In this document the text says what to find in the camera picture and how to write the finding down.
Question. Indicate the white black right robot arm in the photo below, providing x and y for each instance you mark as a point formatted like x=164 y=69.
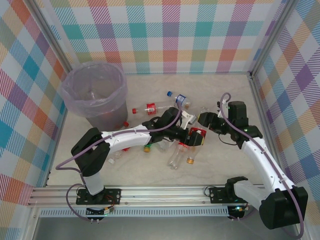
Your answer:
x=260 y=160

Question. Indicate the grey metal panel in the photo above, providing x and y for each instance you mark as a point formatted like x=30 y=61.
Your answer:
x=162 y=230

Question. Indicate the green bottle yellow cap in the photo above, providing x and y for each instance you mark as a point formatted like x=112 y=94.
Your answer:
x=147 y=149

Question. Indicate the purple plastic bin liner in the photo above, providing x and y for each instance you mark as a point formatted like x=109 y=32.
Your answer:
x=110 y=75

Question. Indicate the cola bottle red cap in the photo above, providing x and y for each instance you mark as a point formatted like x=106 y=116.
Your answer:
x=125 y=124
x=176 y=157

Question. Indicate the long clear red label bottle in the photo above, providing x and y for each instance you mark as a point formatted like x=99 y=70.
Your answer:
x=151 y=109

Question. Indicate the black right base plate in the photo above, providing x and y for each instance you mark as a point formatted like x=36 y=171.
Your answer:
x=217 y=195

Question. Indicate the blue cap blue label bottle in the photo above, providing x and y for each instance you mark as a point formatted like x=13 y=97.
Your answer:
x=185 y=101

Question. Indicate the grey plastic waste bin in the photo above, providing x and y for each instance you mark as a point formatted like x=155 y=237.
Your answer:
x=110 y=120

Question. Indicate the aluminium upright frame post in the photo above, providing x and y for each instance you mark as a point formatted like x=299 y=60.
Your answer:
x=56 y=41
x=271 y=37

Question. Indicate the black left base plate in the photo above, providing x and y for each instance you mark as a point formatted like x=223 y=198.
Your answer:
x=113 y=196

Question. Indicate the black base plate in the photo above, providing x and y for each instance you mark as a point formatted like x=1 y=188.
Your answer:
x=113 y=196
x=217 y=195

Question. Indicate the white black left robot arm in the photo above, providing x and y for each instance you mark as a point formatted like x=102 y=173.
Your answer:
x=125 y=140

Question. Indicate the yellow power connector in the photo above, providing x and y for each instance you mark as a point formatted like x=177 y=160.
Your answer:
x=108 y=211
x=240 y=209

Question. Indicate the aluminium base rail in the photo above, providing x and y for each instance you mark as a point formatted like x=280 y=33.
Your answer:
x=162 y=193

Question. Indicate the clear bottle white cap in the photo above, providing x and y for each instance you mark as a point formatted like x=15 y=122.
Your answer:
x=116 y=155

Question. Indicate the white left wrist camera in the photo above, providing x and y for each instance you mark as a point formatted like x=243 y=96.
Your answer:
x=188 y=120

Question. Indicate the cola bottle yellow cap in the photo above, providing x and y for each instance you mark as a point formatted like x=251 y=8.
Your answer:
x=191 y=160

